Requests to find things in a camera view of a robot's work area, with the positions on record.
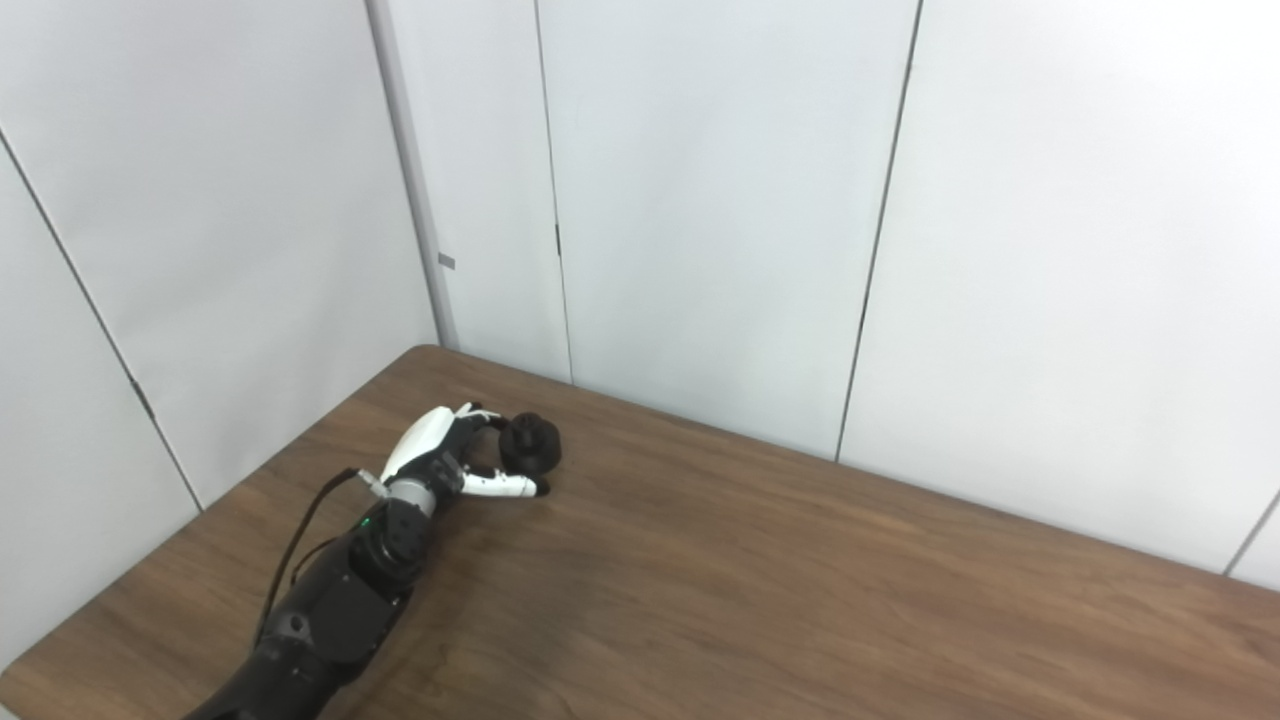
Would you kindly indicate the round black plastic part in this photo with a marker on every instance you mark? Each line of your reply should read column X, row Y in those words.
column 532, row 445

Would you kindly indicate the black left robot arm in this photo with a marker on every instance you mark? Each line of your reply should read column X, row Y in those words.
column 335, row 600

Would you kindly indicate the grey wall corner post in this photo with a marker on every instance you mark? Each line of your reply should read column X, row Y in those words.
column 410, row 170

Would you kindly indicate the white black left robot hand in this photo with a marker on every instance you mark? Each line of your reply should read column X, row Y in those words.
column 425, row 440

